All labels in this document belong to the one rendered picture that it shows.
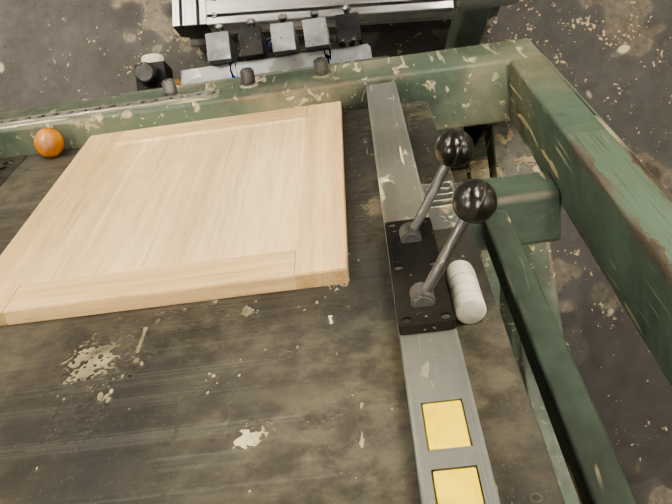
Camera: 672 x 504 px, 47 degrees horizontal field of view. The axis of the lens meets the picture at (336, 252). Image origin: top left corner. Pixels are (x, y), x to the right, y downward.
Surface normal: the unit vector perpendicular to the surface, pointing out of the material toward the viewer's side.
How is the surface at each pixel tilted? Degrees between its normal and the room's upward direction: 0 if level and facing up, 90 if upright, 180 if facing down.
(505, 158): 0
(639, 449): 0
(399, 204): 59
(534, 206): 31
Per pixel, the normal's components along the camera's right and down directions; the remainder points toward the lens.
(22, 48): -0.07, -0.04
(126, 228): -0.14, -0.87
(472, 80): 0.00, 0.48
